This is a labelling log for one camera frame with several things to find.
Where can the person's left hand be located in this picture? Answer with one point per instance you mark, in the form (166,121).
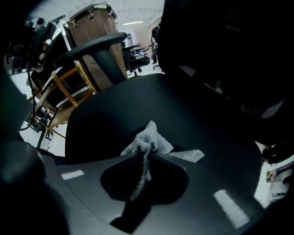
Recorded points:
(43,52)

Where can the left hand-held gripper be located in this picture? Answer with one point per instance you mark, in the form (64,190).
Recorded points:
(27,43)

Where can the grey cloth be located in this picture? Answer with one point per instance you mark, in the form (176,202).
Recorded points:
(149,137)

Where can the black office chair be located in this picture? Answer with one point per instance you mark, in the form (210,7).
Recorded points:
(229,46)
(135,57)

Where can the ceiling strip light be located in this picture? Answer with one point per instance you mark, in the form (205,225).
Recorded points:
(132,23)

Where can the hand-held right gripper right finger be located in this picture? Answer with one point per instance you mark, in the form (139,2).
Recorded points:
(202,206)

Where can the black office chair seat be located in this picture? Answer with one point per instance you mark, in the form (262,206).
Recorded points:
(137,103)

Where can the black chair armrest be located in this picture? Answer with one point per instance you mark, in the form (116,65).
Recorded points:
(101,48)

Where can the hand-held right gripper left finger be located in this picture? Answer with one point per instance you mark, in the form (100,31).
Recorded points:
(87,199)

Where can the steel housekeeping cart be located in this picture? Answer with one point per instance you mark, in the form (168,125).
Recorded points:
(66,91)

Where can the brown cart bag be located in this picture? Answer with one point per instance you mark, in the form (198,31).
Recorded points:
(96,25)

